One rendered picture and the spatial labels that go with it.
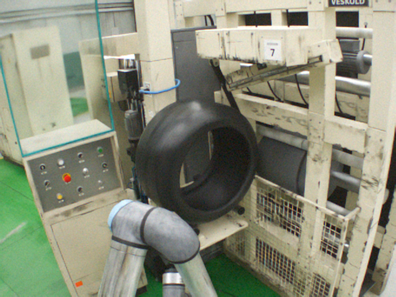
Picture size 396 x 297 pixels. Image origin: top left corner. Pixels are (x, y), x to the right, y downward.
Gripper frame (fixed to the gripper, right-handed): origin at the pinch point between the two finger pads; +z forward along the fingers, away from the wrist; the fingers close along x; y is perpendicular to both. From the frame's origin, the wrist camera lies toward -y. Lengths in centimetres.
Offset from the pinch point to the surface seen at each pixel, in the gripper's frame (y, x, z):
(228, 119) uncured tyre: -5, 31, 41
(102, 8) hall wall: 286, -561, 1006
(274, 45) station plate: -25, 61, 53
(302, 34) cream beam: -22, 73, 56
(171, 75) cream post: -14, 6, 73
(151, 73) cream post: -23, 0, 69
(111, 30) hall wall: 376, -582, 978
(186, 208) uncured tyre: 4.1, 4.5, 8.7
